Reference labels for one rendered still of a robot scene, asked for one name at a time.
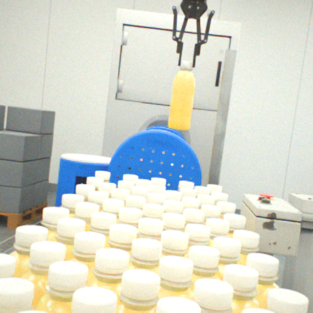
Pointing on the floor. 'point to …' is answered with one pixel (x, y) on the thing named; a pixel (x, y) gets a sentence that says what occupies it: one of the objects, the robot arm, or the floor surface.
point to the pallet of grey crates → (24, 162)
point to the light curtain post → (230, 58)
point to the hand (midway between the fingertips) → (187, 55)
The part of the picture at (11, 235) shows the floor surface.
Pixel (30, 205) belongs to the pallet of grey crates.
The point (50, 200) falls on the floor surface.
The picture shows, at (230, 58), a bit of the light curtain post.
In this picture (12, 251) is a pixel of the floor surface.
